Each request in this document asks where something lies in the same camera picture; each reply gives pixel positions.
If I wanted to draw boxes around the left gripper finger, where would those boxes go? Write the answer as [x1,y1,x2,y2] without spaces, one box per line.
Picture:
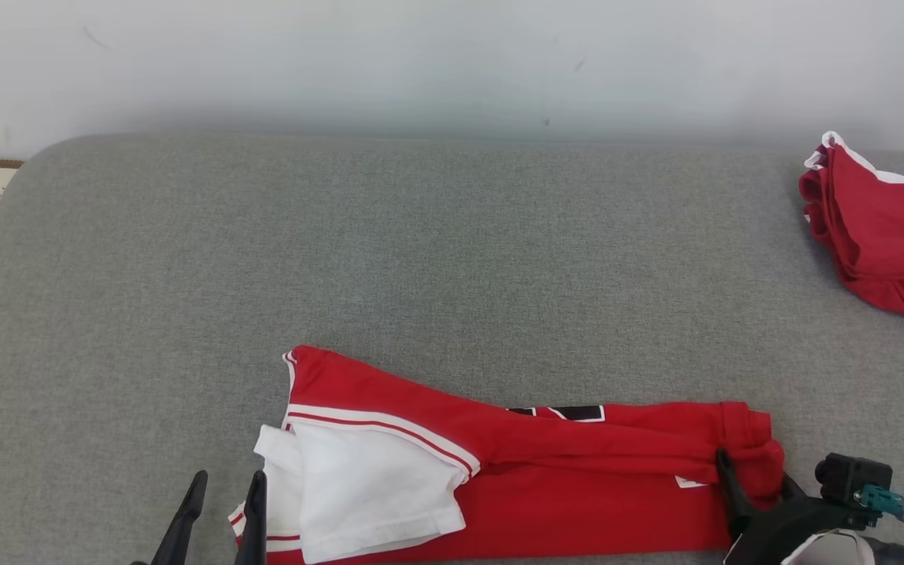
[149,469,209,565]
[233,469,269,565]

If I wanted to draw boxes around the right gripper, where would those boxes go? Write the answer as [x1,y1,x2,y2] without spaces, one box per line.
[714,447,878,565]

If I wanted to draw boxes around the red shirt white sleeves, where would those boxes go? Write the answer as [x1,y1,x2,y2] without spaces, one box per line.
[228,344,787,565]

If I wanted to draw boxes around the red shorts white hem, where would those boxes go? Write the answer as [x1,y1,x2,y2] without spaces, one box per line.
[798,130,904,331]

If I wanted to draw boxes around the teal connector cable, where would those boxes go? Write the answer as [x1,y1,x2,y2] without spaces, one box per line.
[852,484,904,556]

